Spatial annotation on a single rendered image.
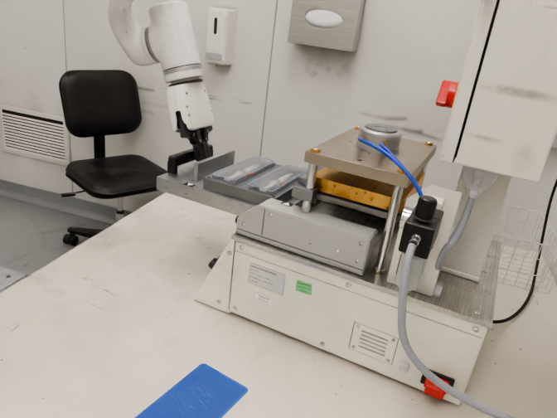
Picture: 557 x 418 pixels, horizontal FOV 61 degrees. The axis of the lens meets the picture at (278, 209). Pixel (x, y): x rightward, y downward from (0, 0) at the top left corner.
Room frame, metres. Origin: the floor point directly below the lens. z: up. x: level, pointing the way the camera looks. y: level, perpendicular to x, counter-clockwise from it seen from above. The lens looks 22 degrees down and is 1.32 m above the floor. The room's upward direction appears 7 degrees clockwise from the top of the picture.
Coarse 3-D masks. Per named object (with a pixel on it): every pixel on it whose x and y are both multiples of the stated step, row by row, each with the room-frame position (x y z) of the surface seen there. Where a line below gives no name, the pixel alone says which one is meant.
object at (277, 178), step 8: (280, 168) 0.99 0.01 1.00; (288, 168) 1.00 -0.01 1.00; (296, 168) 1.01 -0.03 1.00; (304, 168) 1.01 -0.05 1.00; (264, 176) 0.93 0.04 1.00; (272, 176) 0.93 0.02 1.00; (280, 176) 0.94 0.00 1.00; (288, 176) 0.95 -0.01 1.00; (296, 176) 0.95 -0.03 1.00; (256, 184) 0.87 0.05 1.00; (264, 184) 0.88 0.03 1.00; (272, 184) 0.88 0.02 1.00; (280, 184) 0.89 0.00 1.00
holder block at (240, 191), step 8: (272, 168) 1.01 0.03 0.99; (208, 176) 0.91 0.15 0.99; (256, 176) 0.95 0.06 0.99; (208, 184) 0.89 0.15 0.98; (216, 184) 0.88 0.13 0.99; (224, 184) 0.88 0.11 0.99; (232, 184) 0.88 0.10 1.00; (240, 184) 0.88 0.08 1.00; (248, 184) 0.89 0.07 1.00; (224, 192) 0.88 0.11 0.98; (232, 192) 0.87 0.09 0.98; (240, 192) 0.86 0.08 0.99; (248, 192) 0.86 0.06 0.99; (256, 192) 0.85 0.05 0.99; (280, 192) 0.87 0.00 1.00; (288, 192) 0.89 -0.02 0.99; (248, 200) 0.85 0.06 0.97; (256, 200) 0.85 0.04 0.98; (264, 200) 0.84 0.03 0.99; (280, 200) 0.85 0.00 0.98; (288, 200) 0.89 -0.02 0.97
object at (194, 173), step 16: (208, 160) 0.97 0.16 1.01; (224, 160) 1.03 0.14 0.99; (160, 176) 0.94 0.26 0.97; (176, 176) 0.95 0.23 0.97; (192, 176) 0.96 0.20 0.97; (176, 192) 0.91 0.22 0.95; (192, 192) 0.89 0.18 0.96; (208, 192) 0.88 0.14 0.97; (224, 208) 0.86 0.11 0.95; (240, 208) 0.85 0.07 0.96
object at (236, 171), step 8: (248, 160) 1.02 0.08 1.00; (256, 160) 1.03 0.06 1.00; (264, 160) 1.04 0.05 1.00; (272, 160) 1.05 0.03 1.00; (224, 168) 0.94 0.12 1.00; (232, 168) 0.95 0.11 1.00; (240, 168) 0.96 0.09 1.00; (248, 168) 0.96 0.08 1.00; (256, 168) 0.97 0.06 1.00; (224, 176) 0.89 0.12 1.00; (232, 176) 0.90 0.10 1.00; (240, 176) 0.91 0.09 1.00
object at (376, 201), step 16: (320, 176) 0.81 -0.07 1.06; (336, 176) 0.82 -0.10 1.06; (352, 176) 0.83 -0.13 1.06; (320, 192) 0.80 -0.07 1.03; (336, 192) 0.78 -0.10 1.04; (352, 192) 0.77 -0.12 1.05; (368, 192) 0.76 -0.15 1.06; (384, 192) 0.76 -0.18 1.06; (416, 192) 0.87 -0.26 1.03; (352, 208) 0.77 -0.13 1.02; (368, 208) 0.76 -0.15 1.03; (384, 208) 0.75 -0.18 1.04; (400, 208) 0.74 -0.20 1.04
